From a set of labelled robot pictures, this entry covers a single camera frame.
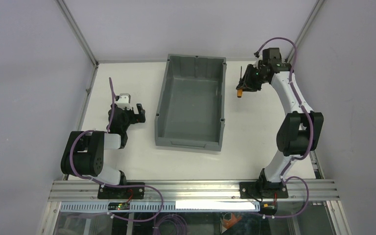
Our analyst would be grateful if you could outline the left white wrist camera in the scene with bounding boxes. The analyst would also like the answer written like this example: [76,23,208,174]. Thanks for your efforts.
[115,93,133,110]

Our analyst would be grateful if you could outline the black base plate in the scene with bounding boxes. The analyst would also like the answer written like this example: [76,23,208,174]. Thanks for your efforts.
[239,181,289,200]
[97,182,145,200]

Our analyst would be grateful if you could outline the grey plastic bin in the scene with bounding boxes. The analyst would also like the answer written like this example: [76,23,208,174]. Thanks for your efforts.
[154,54,227,152]

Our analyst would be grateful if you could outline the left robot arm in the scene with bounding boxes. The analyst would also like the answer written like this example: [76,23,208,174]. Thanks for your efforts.
[60,103,146,186]

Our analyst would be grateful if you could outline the aluminium rail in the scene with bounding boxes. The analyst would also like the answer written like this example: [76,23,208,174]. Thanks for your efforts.
[48,179,340,202]

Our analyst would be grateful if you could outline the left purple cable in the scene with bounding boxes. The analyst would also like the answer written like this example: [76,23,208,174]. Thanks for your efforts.
[69,77,165,223]

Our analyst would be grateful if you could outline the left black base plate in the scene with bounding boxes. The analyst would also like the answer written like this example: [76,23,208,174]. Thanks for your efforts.
[97,182,145,200]

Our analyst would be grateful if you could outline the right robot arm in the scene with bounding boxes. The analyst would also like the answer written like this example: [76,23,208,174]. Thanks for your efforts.
[236,47,324,198]

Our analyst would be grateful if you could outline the orange object under table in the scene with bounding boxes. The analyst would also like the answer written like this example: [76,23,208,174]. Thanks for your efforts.
[221,212,242,229]

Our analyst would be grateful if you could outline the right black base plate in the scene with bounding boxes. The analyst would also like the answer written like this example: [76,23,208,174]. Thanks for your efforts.
[239,181,289,200]

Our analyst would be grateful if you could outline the white slotted cable duct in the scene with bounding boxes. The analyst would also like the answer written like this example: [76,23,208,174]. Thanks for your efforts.
[60,200,260,213]

